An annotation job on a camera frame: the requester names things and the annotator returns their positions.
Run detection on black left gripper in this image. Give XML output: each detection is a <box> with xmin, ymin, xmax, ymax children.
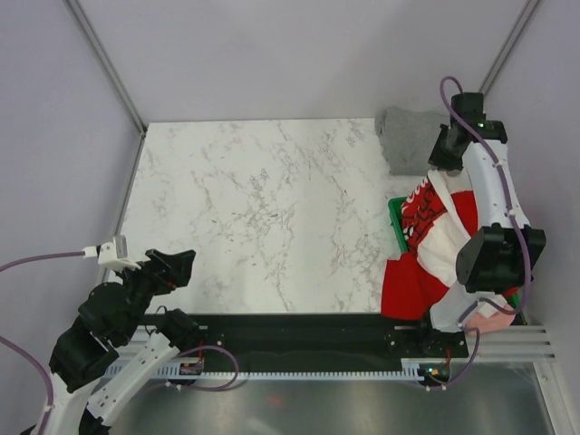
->
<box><xmin>113</xmin><ymin>247</ymin><xmax>196</xmax><ymax>343</ymax></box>

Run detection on white red printed t shirt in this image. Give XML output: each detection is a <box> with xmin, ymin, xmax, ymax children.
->
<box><xmin>401</xmin><ymin>170</ymin><xmax>479</xmax><ymax>288</ymax></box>

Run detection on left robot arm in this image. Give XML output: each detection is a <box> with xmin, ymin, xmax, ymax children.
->
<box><xmin>27</xmin><ymin>249</ymin><xmax>200</xmax><ymax>434</ymax></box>

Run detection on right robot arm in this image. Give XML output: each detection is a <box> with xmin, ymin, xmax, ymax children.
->
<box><xmin>414</xmin><ymin>91</ymin><xmax>546</xmax><ymax>357</ymax></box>

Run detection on folded grey t shirt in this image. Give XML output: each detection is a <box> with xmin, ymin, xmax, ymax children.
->
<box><xmin>374</xmin><ymin>106</ymin><xmax>449</xmax><ymax>176</ymax></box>

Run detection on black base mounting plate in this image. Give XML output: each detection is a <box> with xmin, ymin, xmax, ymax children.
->
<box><xmin>144</xmin><ymin>312</ymin><xmax>470</xmax><ymax>377</ymax></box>

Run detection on green plastic bin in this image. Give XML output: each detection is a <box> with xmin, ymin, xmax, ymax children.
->
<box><xmin>388</xmin><ymin>197</ymin><xmax>520</xmax><ymax>308</ymax></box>

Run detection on pink t shirt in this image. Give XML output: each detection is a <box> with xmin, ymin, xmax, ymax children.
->
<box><xmin>465</xmin><ymin>304</ymin><xmax>516</xmax><ymax>335</ymax></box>

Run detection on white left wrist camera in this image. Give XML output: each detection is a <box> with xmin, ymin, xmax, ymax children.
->
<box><xmin>82</xmin><ymin>235</ymin><xmax>140</xmax><ymax>272</ymax></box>

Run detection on aluminium frame post right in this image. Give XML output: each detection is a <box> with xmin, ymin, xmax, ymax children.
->
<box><xmin>478</xmin><ymin>0</ymin><xmax>544</xmax><ymax>94</ymax></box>

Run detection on aluminium frame post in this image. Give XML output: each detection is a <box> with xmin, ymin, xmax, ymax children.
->
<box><xmin>63</xmin><ymin>0</ymin><xmax>148</xmax><ymax>137</ymax></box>
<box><xmin>478</xmin><ymin>0</ymin><xmax>544</xmax><ymax>94</ymax></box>

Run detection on aluminium front rail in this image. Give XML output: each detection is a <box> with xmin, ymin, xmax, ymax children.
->
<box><xmin>67</xmin><ymin>324</ymin><xmax>556</xmax><ymax>363</ymax></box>

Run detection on white slotted cable duct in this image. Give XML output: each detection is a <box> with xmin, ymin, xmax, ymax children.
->
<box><xmin>106</xmin><ymin>357</ymin><xmax>430</xmax><ymax>380</ymax></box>

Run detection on aluminium frame post left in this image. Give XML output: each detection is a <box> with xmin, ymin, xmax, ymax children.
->
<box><xmin>63</xmin><ymin>0</ymin><xmax>148</xmax><ymax>137</ymax></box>

